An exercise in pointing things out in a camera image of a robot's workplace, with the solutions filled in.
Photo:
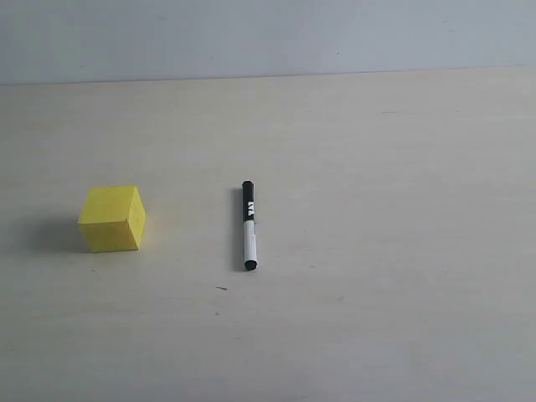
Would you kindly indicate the black and white marker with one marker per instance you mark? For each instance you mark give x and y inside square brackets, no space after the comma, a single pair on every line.
[250,244]

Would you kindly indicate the yellow cube block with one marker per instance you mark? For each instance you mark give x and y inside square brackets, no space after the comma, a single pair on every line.
[113,219]

